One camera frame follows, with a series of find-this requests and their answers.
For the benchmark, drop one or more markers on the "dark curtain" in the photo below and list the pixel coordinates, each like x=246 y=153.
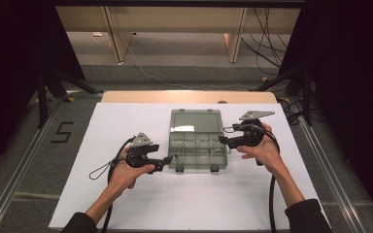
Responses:
x=9 y=48
x=353 y=64

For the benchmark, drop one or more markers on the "aluminium floor rail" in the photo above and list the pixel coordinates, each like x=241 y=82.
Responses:
x=333 y=184
x=16 y=178

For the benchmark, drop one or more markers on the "white table sheet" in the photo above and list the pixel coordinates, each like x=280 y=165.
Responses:
x=126 y=123

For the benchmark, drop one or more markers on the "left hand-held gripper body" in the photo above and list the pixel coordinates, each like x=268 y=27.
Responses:
x=141 y=140

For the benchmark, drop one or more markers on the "wooden table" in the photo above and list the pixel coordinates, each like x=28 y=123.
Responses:
x=181 y=96

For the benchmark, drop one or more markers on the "person's left hand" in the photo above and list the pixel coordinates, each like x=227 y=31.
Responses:
x=123 y=173

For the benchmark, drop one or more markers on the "black metal stand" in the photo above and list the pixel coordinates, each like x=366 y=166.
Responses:
x=42 y=103
x=307 y=103

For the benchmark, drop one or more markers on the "person's right hand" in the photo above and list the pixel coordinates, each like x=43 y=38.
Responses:
x=267 y=152

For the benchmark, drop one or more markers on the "clear grey compartment storage box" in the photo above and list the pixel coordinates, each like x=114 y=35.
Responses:
x=196 y=149

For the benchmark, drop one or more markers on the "beige desk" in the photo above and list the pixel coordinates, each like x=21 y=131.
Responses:
x=175 y=19

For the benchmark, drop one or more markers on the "white plug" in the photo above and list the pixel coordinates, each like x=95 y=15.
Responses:
x=97 y=34

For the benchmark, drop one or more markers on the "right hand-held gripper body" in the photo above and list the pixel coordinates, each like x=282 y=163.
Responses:
x=254 y=134

